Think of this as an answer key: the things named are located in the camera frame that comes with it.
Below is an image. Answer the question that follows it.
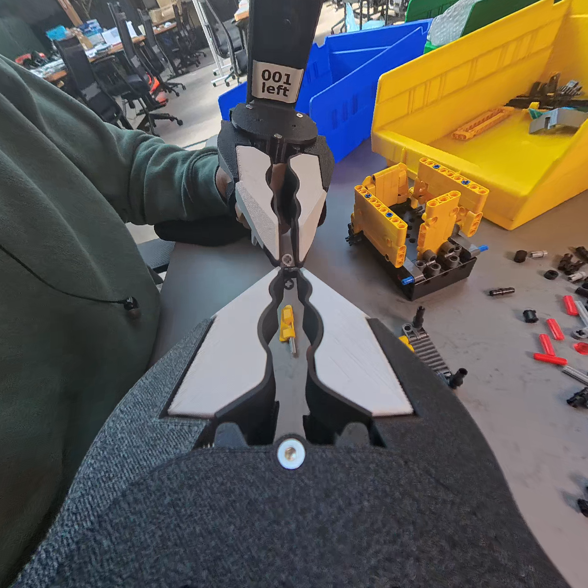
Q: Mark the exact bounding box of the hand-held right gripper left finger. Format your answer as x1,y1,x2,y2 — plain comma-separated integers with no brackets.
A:
168,268,281,445

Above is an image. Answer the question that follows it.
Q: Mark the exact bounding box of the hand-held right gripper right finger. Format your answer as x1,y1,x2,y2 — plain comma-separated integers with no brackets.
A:
296,269,414,445

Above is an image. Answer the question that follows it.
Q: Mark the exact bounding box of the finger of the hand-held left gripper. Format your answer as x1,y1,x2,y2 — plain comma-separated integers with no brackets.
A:
235,145,282,269
288,154,329,268

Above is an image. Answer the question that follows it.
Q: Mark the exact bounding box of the blue plastic bin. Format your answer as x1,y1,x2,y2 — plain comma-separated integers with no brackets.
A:
218,18,434,164

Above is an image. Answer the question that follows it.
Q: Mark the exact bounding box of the yellow black lego model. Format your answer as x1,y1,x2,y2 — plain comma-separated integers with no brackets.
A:
346,157,490,302

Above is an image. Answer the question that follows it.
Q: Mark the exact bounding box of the pile of small lego pins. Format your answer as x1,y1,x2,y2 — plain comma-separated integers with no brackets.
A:
488,246,588,517

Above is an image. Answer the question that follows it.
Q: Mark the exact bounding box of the green plastic bin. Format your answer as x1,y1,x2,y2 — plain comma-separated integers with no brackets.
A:
405,0,539,38

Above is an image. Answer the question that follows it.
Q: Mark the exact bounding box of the person's left forearm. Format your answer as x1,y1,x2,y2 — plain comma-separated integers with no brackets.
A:
105,125,250,247

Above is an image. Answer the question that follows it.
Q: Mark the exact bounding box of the grey yellow lego subassembly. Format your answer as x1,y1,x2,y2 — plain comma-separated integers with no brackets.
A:
398,306,469,390

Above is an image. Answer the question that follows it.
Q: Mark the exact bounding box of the grey lego motor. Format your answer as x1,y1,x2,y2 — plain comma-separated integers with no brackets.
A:
528,107,588,135

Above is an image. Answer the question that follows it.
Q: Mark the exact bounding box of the black lego beam with gears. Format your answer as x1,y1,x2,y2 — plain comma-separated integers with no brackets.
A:
507,73,585,112

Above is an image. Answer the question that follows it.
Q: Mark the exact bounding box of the person's left hand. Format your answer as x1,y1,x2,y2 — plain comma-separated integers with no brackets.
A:
215,166,239,216

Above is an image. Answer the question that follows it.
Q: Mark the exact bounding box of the black mesh chair back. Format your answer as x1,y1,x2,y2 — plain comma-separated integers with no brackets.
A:
137,239,176,275

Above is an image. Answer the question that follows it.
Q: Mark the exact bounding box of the black office chair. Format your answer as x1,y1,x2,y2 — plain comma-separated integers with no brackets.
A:
52,36,135,130
107,1,185,135

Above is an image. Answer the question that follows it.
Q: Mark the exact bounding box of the yellow plastic bin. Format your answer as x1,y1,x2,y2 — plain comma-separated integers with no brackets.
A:
371,0,588,231

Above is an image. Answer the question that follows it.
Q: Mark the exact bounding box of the long wooden office desk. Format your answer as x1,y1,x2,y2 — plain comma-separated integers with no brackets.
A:
43,20,178,86

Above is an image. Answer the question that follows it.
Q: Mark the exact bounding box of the heap of plastic bags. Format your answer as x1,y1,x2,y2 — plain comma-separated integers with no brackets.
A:
426,0,488,47

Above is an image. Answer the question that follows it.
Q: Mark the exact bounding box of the orange lego frame panel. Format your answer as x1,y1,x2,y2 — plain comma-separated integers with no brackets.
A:
451,106,515,141

